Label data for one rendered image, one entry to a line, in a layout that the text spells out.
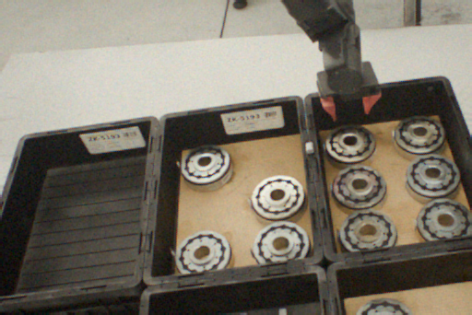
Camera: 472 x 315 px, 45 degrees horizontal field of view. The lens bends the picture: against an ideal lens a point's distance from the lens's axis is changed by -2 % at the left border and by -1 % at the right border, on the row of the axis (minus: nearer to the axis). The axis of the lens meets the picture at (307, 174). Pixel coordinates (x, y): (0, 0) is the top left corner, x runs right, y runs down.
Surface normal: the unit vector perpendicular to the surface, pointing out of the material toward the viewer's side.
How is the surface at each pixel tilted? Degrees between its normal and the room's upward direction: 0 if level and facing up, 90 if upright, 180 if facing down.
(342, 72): 91
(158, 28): 0
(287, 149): 0
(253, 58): 0
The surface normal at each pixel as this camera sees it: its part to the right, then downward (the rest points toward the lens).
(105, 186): -0.10, -0.63
